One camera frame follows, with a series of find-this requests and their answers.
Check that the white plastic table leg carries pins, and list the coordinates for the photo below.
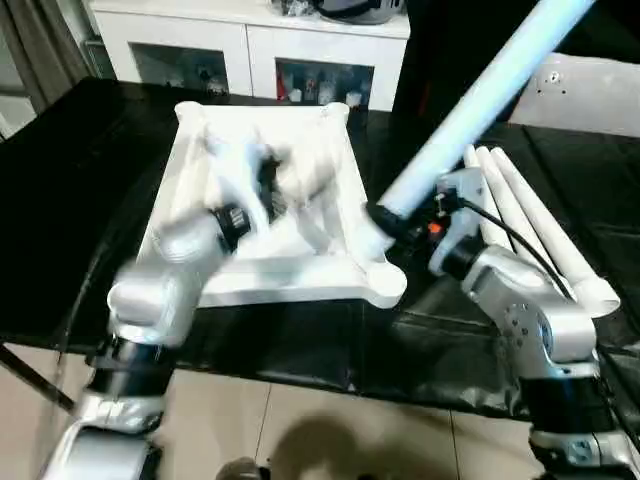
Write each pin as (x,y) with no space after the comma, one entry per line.
(545,225)
(505,205)
(470,115)
(484,195)

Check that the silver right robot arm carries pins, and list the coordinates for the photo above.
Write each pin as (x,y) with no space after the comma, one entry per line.
(540,320)

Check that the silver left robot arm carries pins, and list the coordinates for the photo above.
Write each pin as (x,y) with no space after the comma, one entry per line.
(160,290)

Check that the white plastic table top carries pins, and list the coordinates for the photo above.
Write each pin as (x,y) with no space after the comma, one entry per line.
(330,275)

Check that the white cabinet with glass doors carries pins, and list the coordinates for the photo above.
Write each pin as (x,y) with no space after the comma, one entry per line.
(250,45)

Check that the black work mat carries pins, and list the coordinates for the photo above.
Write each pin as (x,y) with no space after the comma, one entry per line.
(60,200)

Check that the white flat panel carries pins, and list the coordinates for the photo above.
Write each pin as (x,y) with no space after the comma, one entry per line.
(590,100)

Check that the grey curtain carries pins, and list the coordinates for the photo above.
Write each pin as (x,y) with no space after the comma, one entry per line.
(40,50)

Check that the black metal stand leg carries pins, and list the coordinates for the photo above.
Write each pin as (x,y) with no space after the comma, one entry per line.
(35,375)

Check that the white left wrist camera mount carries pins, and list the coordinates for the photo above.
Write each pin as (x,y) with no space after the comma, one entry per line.
(240,170)

